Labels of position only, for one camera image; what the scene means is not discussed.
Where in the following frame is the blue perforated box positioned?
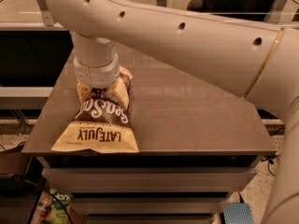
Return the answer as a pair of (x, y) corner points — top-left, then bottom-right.
(222, 203), (254, 224)

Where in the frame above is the left metal railing post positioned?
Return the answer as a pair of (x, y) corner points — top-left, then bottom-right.
(36, 0), (55, 27)

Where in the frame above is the brown bin at left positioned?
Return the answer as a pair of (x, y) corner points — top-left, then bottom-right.
(0, 145), (30, 175)

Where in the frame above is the brown Late July chip bag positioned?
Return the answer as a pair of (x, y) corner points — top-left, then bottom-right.
(51, 66), (139, 154)

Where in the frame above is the grey drawer cabinet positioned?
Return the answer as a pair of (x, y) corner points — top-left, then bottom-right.
(43, 167), (256, 224)

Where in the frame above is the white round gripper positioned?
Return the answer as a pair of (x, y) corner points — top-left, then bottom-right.
(74, 52), (129, 110)

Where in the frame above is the right metal railing post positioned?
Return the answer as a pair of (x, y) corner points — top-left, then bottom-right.
(263, 0), (287, 24)

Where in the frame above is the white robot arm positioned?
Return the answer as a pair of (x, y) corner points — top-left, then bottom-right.
(46, 0), (299, 224)

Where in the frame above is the black power cable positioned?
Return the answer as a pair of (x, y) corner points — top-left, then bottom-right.
(261, 154), (281, 176)

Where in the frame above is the green snack package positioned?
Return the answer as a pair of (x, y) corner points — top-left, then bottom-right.
(31, 187), (73, 224)

